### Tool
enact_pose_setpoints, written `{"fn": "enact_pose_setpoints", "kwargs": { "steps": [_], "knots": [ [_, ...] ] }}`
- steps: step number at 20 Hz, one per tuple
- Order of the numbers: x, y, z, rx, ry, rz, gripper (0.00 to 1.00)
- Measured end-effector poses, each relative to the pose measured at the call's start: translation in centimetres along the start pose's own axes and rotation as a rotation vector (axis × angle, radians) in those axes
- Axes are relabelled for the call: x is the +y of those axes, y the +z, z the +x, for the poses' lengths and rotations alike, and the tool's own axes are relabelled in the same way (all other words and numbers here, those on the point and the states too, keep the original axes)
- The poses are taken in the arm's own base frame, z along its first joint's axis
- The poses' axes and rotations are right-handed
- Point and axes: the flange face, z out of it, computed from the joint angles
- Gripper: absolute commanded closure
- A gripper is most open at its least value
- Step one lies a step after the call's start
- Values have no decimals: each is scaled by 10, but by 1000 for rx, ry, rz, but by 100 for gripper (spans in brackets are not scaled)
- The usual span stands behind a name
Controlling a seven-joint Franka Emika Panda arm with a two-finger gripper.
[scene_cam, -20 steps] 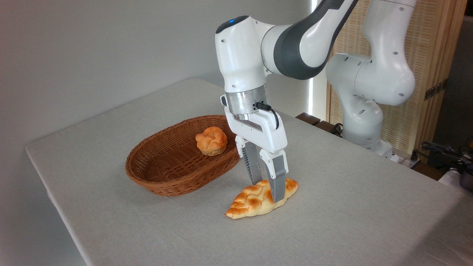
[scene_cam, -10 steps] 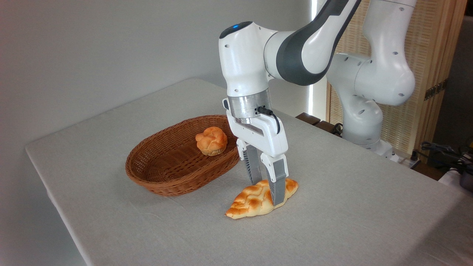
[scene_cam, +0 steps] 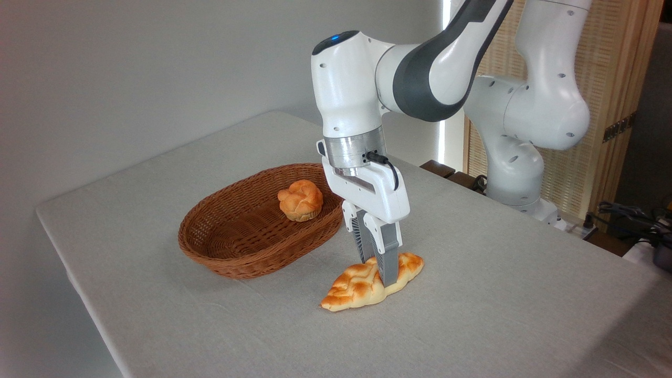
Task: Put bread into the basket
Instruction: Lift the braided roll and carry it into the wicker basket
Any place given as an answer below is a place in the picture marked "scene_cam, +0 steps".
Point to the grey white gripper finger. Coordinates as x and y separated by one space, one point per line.
358 231
388 252

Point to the dark wooden base board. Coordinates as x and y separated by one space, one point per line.
438 168

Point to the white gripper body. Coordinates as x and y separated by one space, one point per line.
380 197

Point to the long braided bread loaf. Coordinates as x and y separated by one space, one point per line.
352 289

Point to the round golden bread roll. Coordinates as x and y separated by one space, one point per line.
302 202

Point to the light grey tablecloth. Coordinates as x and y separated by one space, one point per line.
472 315

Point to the brown oval wicker basket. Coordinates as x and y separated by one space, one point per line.
236 236

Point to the black screen hinge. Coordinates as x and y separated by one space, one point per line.
619 127

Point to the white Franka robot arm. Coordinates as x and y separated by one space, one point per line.
346 79

